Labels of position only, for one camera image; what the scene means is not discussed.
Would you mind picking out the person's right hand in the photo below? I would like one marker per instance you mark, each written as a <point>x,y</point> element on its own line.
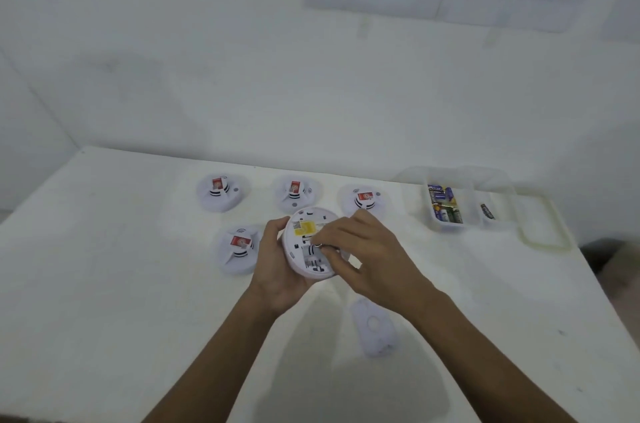
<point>380,262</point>

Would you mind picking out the person's left hand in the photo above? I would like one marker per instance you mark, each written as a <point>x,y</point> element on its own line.
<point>272,277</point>

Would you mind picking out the clear plastic container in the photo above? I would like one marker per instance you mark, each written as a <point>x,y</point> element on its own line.
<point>505,197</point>
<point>415,197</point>

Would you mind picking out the white battery cover plate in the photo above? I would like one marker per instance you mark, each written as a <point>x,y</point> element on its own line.
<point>367,342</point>

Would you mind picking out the pile of assorted batteries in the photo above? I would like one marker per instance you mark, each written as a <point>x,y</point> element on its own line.
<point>445,205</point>

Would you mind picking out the black battery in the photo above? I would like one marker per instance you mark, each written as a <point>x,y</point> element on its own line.
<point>487,211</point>

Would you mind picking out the clear lid with green rim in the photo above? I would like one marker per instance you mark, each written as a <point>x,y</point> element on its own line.
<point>565,237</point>

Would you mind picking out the person's left forearm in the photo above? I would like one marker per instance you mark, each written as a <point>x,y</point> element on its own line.
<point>210,367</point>

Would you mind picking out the person's right forearm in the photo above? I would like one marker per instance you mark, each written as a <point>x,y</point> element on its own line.
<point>490,362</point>

